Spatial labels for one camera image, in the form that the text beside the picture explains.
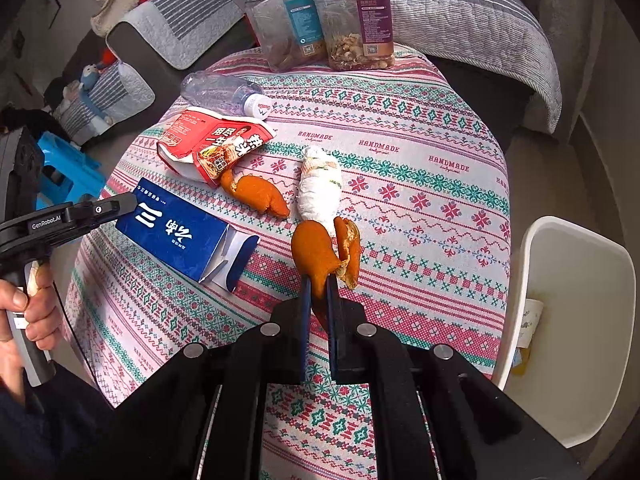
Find clear jar teal label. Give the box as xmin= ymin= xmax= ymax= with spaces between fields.
xmin=243 ymin=0 xmax=326 ymax=73

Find white plastic trash bin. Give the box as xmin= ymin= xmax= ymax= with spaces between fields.
xmin=492 ymin=216 xmax=636 ymax=448

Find clear plastic water bottle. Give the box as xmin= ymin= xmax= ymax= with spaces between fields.
xmin=180 ymin=70 xmax=272 ymax=120

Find blue plush toy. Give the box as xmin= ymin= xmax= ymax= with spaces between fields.
xmin=78 ymin=63 xmax=114 ymax=126

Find grey striped sofa cover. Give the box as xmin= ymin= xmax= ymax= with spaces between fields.
xmin=46 ymin=0 xmax=253 ymax=146

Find red instant noodle cup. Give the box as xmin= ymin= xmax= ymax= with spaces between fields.
xmin=156 ymin=106 xmax=276 ymax=185

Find clear jar purple label nuts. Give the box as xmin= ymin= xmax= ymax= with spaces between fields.
xmin=314 ymin=0 xmax=395 ymax=72

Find dark blue carton box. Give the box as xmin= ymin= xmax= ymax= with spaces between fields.
xmin=116 ymin=179 xmax=259 ymax=292

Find yellow snack packet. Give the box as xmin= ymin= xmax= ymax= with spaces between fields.
xmin=511 ymin=347 xmax=530 ymax=376

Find person left hand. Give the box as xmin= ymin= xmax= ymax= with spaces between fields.
xmin=0 ymin=262 xmax=62 ymax=406

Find grey quilted sofa seat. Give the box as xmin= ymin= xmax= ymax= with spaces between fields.
xmin=390 ymin=0 xmax=562 ymax=134

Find patterned handmade tablecloth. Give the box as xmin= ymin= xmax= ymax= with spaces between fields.
xmin=58 ymin=41 xmax=512 ymax=480

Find white rolled tissue wad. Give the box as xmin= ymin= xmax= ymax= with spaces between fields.
xmin=296 ymin=146 xmax=342 ymax=236

